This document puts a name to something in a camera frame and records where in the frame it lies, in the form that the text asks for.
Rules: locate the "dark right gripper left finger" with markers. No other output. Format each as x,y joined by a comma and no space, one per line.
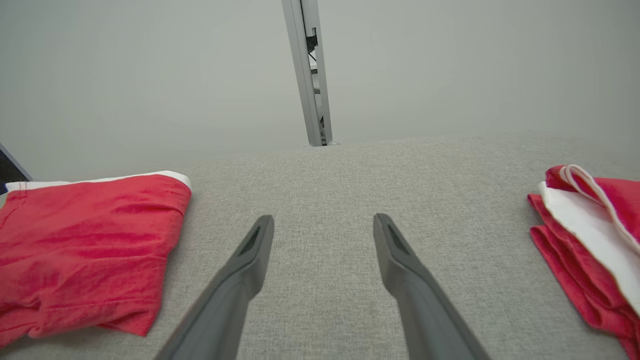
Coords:
220,320

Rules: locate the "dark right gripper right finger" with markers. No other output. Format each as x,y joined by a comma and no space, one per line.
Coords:
430,325

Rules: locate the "red shirt white striped sleeves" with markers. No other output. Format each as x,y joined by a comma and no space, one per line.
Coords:
565,250

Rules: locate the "grey aluminium partition post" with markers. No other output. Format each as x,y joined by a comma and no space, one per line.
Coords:
302,75

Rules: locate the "red shirt navy lettering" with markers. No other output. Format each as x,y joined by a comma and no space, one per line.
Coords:
90,240

